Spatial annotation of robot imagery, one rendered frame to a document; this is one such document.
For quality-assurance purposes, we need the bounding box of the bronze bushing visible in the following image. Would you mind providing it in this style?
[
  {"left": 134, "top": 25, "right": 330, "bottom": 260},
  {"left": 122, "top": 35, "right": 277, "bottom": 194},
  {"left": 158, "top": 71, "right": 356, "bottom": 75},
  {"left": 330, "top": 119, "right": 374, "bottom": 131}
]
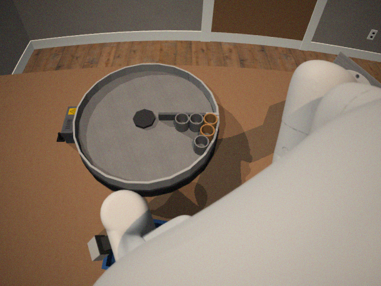
[
  {"left": 199, "top": 124, "right": 215, "bottom": 143},
  {"left": 203, "top": 113, "right": 218, "bottom": 129}
]

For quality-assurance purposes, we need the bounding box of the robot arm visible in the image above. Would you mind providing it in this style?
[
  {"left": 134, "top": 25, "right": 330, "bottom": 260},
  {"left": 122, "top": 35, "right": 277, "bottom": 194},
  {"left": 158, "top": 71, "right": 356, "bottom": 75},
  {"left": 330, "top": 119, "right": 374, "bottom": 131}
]
[{"left": 88, "top": 60, "right": 381, "bottom": 286}]

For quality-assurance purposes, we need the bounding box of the blue shallow tray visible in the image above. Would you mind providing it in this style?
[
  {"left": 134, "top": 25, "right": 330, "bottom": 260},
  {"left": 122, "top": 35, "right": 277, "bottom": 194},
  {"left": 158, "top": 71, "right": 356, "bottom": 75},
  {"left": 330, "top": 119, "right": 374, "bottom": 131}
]
[{"left": 101, "top": 219, "right": 168, "bottom": 270}]

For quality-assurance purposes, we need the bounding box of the grey metal bushing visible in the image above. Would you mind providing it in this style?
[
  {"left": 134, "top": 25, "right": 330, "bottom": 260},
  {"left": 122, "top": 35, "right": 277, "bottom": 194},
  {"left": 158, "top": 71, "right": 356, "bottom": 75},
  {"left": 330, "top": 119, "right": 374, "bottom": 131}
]
[
  {"left": 175, "top": 113, "right": 189, "bottom": 132},
  {"left": 189, "top": 113, "right": 204, "bottom": 132},
  {"left": 193, "top": 135, "right": 209, "bottom": 155}
]

